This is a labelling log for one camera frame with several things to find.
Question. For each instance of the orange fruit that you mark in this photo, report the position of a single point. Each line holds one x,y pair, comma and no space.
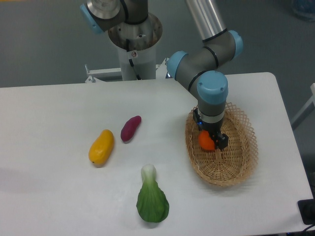
205,141

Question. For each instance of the purple sweet potato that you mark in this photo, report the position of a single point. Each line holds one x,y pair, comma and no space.
129,129

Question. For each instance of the woven wicker basket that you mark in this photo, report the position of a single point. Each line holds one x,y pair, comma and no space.
232,165

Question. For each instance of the green bok choy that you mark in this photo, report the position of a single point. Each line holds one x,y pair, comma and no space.
152,204

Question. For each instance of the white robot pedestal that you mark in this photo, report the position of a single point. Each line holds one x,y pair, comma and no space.
137,51

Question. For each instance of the blue object top right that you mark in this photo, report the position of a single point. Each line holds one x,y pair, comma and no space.
304,9

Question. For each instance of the black device at table edge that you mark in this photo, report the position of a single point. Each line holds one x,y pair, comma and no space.
307,211

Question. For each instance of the white frame at right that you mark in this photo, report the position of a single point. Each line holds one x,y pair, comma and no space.
305,111

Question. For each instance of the yellow mango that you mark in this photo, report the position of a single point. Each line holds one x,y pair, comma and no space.
101,148

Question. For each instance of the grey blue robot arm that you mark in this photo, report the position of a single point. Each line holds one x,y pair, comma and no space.
197,73

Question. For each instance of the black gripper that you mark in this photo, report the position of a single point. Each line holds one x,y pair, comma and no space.
214,130

